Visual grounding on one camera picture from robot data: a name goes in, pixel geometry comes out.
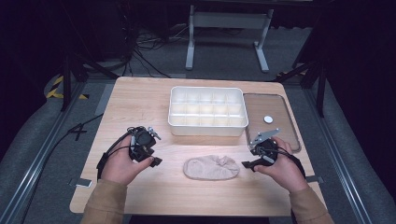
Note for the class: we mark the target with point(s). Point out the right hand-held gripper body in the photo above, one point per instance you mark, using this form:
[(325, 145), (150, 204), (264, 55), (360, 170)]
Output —
[(264, 149)]

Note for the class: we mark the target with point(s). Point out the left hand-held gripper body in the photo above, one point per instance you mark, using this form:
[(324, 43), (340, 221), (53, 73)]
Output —
[(141, 144)]

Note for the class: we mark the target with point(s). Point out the beige sock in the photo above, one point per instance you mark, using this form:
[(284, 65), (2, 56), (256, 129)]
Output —
[(211, 168)]

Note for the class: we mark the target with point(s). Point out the white divided storage box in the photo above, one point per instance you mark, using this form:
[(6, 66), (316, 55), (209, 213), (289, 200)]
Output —
[(208, 110)]

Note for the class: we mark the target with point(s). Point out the person's left hand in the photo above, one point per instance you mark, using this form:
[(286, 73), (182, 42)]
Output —
[(120, 165)]

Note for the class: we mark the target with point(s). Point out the person's right hand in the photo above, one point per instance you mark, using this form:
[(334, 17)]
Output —
[(285, 172)]

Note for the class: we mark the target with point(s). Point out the small white round disc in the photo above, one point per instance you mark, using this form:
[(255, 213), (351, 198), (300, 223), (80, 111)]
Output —
[(268, 119)]

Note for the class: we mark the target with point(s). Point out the grey tape strip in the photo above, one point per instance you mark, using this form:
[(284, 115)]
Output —
[(314, 179)]

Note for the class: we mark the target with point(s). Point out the black metal stand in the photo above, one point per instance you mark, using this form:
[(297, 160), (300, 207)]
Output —
[(320, 84), (67, 81)]

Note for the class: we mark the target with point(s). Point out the yellow and black floor tape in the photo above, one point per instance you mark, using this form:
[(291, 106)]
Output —
[(56, 90)]

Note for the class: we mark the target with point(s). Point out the grey metal floor rail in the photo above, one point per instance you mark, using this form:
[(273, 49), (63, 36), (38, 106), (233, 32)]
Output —
[(37, 155), (339, 155)]

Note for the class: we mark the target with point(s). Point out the grey metal table frame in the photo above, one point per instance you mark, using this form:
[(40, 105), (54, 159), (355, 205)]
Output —
[(229, 20)]

